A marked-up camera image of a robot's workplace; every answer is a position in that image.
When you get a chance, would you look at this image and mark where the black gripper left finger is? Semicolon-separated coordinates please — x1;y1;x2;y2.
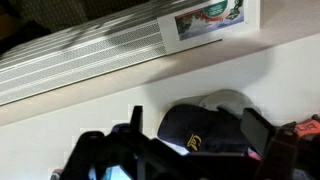
129;104;145;134

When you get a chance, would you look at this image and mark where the navy cap with yellow logo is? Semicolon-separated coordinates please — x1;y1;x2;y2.
157;104;255;155

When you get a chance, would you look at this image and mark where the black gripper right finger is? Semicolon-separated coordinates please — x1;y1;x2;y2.
239;107;278;158

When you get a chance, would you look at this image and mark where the open white drawer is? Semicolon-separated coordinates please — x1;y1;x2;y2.
0;0;262;106

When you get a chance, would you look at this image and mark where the colourful sticker on radiator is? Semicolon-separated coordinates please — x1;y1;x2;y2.
174;0;246;42

